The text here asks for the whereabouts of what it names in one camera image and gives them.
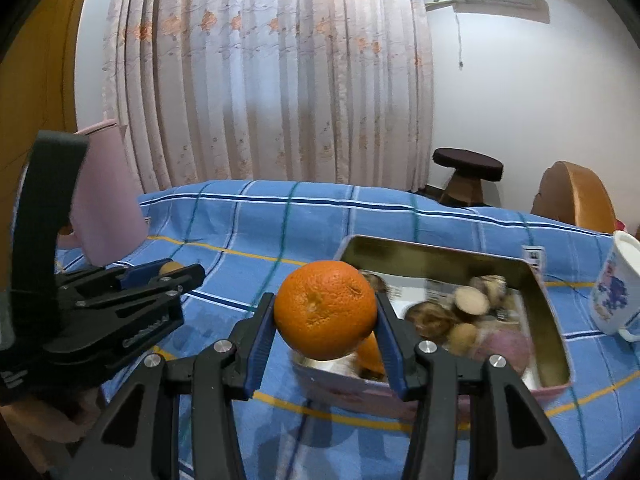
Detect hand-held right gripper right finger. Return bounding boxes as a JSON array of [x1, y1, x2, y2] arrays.
[[374, 290, 583, 480]]

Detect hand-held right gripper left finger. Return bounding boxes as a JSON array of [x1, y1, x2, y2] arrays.
[[70, 291, 277, 480]]

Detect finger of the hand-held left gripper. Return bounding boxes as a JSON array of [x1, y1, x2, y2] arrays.
[[47, 264, 207, 367], [56, 259, 168, 297]]

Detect dark brown round fruit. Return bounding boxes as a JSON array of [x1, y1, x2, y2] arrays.
[[404, 301, 457, 343]]

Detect dark brown oval fruit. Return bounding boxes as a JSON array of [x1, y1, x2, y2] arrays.
[[359, 270, 391, 295]]

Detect large orange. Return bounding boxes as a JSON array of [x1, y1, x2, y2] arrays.
[[273, 259, 378, 361]]

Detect pale cut fruit piece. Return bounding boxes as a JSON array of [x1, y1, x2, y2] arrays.
[[450, 286, 492, 317]]

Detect pink tin box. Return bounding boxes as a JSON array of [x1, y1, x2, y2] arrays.
[[291, 234, 573, 418]]

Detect striped cut fruit piece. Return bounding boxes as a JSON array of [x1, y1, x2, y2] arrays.
[[470, 274, 508, 306]]

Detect small orange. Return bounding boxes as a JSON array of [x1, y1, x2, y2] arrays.
[[356, 331, 388, 376]]

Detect mushrooms and potatoes in tin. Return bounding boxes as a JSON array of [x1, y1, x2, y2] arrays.
[[385, 275, 531, 341]]

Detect purple sweet potato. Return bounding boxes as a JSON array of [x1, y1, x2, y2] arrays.
[[475, 330, 533, 378]]

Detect blue checked blanket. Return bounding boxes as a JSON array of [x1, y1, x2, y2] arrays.
[[50, 179, 640, 480]]

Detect orange wooden door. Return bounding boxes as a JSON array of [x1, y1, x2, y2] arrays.
[[0, 0, 101, 196]]

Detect round dark-topped stool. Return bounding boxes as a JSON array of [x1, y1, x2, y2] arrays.
[[431, 147, 505, 207]]

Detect pink floral curtain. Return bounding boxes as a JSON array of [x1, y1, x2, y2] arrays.
[[102, 0, 435, 196]]

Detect white mug with blue print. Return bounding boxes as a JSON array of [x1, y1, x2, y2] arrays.
[[587, 230, 640, 343]]

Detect brown leather armchair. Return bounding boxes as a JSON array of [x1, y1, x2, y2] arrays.
[[530, 161, 617, 235]]

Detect air conditioner power cord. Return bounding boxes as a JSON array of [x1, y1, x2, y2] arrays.
[[454, 10, 465, 70]]

